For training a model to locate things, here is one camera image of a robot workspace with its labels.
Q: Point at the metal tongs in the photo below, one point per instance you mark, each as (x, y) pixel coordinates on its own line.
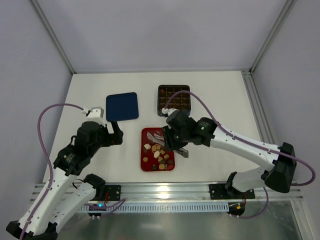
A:
(158, 139)

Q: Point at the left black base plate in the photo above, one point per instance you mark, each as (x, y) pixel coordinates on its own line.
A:
(110, 193)

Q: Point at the dark round chocolate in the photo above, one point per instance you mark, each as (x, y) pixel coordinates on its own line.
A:
(154, 167)

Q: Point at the red lacquer tray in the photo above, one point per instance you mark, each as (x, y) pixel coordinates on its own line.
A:
(166, 157)

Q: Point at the white oval chocolate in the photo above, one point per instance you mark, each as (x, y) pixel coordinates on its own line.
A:
(156, 154)

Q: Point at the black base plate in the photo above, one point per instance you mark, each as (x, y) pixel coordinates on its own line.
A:
(218, 191)
(110, 193)

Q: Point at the right aluminium frame post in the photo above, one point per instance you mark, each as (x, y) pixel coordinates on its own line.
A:
(275, 29)

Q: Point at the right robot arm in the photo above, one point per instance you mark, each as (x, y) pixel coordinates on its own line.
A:
(276, 166)

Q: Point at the left aluminium frame post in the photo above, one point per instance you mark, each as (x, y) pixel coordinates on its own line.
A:
(51, 34)

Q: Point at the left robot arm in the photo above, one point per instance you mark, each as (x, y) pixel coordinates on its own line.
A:
(48, 214)

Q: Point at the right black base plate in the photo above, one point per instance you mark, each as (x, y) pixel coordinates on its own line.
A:
(218, 191)

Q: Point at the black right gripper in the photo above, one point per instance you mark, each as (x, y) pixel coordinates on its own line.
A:
(172, 141)

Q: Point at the white square chocolate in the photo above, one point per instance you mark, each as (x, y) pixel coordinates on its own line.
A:
(147, 146)

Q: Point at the white cable duct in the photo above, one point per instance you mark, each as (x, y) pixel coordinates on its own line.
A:
(161, 207)

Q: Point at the aluminium frame post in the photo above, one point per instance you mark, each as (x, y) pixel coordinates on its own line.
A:
(275, 29)
(51, 34)

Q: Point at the aluminium front rail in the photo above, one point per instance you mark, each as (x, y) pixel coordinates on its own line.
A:
(180, 191)

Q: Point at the gold ring cookie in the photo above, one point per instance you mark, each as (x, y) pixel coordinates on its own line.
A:
(156, 147)

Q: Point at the tan square chocolate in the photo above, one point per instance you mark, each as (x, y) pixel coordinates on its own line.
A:
(161, 167)

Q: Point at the blue tin lid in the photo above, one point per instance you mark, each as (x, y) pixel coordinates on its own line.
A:
(122, 107)

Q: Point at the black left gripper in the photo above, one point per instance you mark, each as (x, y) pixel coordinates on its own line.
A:
(113, 137)

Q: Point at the blue chocolate tin box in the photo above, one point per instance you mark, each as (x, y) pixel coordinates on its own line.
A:
(181, 102)

